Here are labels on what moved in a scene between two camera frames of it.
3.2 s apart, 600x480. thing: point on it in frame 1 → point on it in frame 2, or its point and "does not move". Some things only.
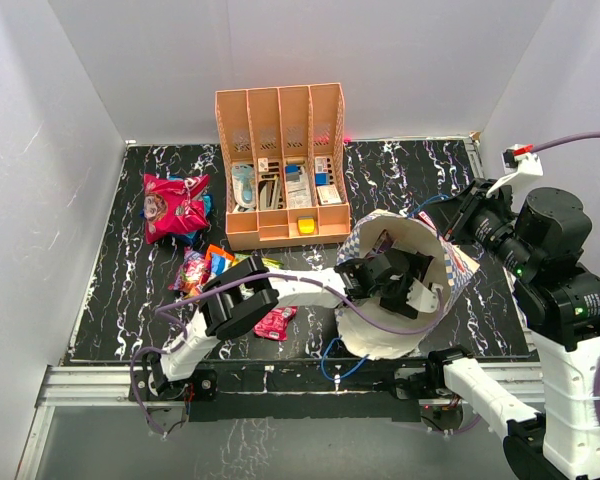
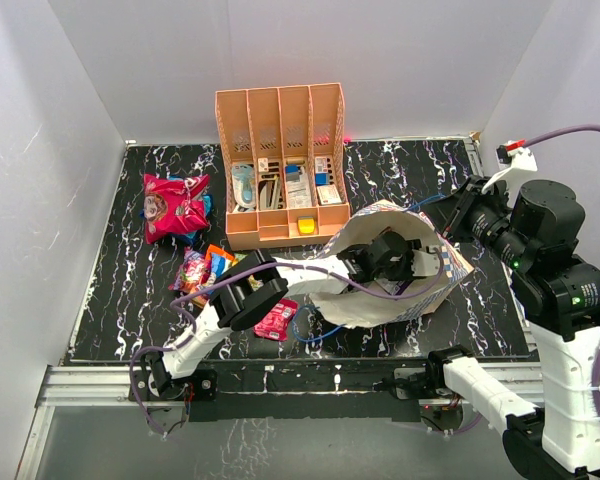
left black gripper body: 394,295 → 401,268
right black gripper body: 488,221 does not move
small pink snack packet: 274,324 does not move
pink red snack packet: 171,206 does not move
